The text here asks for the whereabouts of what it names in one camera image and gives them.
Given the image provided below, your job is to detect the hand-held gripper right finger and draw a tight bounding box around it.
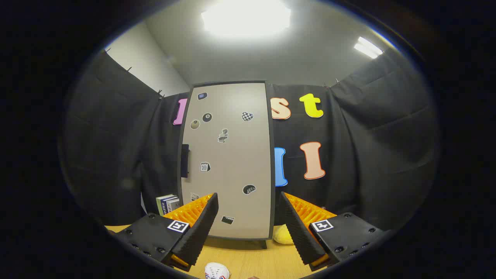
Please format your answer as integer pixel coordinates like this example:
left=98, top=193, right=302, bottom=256
left=278, top=191, right=388, bottom=272

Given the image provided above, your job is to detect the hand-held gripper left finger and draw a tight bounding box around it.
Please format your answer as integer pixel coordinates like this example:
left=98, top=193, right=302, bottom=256
left=110, top=193, right=219, bottom=272

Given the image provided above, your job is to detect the white canvas shoe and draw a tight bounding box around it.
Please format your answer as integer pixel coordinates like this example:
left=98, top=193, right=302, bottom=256
left=204, top=262, right=231, bottom=279

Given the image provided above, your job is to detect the beige shoe cabinet door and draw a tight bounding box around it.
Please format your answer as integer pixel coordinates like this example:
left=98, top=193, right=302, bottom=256
left=180, top=83, right=272, bottom=239

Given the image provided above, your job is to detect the black door handle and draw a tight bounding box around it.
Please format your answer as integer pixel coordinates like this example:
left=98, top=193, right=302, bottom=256
left=181, top=144, right=189, bottom=179

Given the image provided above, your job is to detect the dark grey shoe cabinet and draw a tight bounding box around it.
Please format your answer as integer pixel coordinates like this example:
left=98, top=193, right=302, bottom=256
left=177, top=81, right=276, bottom=249

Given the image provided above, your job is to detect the yellow soft toy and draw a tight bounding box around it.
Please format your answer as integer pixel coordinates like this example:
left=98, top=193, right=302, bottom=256
left=273, top=224, right=295, bottom=245

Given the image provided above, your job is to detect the black backdrop cloth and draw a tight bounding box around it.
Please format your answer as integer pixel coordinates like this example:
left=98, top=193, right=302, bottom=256
left=62, top=48, right=440, bottom=233

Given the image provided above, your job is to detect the narrow ceiling light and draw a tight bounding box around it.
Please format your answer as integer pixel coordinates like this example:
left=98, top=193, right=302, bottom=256
left=353, top=36, right=384, bottom=59

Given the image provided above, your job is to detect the large ceiling light panel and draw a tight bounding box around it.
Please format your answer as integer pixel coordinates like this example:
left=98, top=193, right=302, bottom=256
left=201, top=0, right=292, bottom=38

